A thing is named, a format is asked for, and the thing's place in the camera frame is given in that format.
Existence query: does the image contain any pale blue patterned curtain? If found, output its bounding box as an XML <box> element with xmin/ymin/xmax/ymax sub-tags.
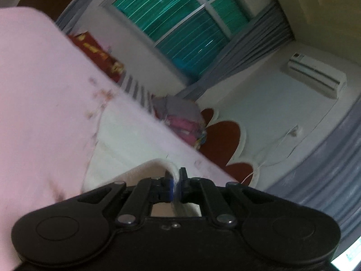
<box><xmin>264</xmin><ymin>99</ymin><xmax>361</xmax><ymax>247</ymax></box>

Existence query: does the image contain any pile of folded clothes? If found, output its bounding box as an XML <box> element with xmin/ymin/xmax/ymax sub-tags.
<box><xmin>153</xmin><ymin>94</ymin><xmax>208</xmax><ymax>148</ymax></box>

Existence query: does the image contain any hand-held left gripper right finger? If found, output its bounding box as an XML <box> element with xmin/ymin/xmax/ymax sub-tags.
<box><xmin>178</xmin><ymin>168</ymin><xmax>276</xmax><ymax>229</ymax></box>

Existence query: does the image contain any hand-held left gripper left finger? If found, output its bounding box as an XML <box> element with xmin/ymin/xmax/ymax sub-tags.
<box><xmin>77</xmin><ymin>170</ymin><xmax>173</xmax><ymax>227</ymax></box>

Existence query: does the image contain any white air conditioner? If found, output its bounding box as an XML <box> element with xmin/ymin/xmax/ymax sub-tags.
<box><xmin>287</xmin><ymin>52</ymin><xmax>347</xmax><ymax>100</ymax></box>

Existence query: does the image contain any red patterned pillow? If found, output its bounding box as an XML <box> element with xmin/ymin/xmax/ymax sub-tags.
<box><xmin>67</xmin><ymin>32</ymin><xmax>125</xmax><ymax>83</ymax></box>

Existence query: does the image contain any bed with pink floral sheet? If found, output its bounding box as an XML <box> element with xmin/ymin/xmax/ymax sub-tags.
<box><xmin>0</xmin><ymin>6</ymin><xmax>239</xmax><ymax>271</ymax></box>

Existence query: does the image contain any striped blanket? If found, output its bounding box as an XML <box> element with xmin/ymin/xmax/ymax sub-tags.
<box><xmin>118</xmin><ymin>71</ymin><xmax>156</xmax><ymax>114</ymax></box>

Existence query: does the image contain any white charger cable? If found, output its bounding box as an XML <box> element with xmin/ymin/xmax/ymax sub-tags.
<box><xmin>239</xmin><ymin>130</ymin><xmax>300</xmax><ymax>185</ymax></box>

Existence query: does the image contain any wall socket with charger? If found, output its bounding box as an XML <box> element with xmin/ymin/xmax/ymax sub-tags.
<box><xmin>287</xmin><ymin>124</ymin><xmax>303</xmax><ymax>138</ymax></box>

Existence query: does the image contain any window with green blinds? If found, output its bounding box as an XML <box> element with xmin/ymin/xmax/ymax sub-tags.
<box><xmin>98</xmin><ymin>0</ymin><xmax>252</xmax><ymax>77</ymax></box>

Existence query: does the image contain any white knit sweater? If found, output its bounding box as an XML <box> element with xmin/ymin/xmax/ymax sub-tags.
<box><xmin>81</xmin><ymin>105</ymin><xmax>204</xmax><ymax>218</ymax></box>

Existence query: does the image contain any grey curtain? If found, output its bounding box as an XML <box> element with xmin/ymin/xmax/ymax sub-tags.
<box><xmin>179</xmin><ymin>2</ymin><xmax>295</xmax><ymax>103</ymax></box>
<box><xmin>54</xmin><ymin>0</ymin><xmax>95</xmax><ymax>36</ymax></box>

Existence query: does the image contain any red and white headboard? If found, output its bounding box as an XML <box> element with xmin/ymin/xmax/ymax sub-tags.
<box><xmin>197</xmin><ymin>107</ymin><xmax>258</xmax><ymax>189</ymax></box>

